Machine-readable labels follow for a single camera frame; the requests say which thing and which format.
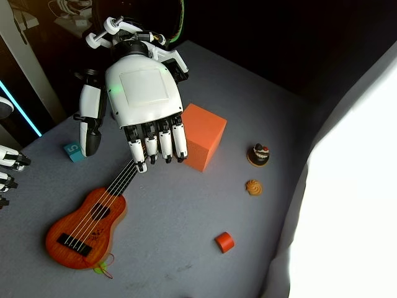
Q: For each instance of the white frame post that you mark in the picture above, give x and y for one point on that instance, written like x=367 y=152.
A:
x=28 y=62

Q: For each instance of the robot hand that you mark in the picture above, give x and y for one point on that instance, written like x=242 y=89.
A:
x=12 y=161
x=142 y=93

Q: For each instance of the toy chocolate cake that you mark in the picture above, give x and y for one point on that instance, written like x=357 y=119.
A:
x=258 y=155

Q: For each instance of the red half-cylinder block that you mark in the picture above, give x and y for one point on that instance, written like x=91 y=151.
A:
x=224 y=242

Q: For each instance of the small wooden ukulele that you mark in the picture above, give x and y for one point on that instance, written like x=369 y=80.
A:
x=87 y=223

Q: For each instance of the orange rectangular block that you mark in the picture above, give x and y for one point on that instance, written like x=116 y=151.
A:
x=204 y=133

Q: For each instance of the grey table cloth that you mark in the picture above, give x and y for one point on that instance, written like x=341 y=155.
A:
x=186 y=217

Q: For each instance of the teal number five block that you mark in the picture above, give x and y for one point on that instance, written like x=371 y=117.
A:
x=74 y=152

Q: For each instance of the toy swirl cookie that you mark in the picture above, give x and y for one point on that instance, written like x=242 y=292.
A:
x=254 y=187

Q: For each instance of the cyan light strip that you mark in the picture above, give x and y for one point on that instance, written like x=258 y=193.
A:
x=21 y=108

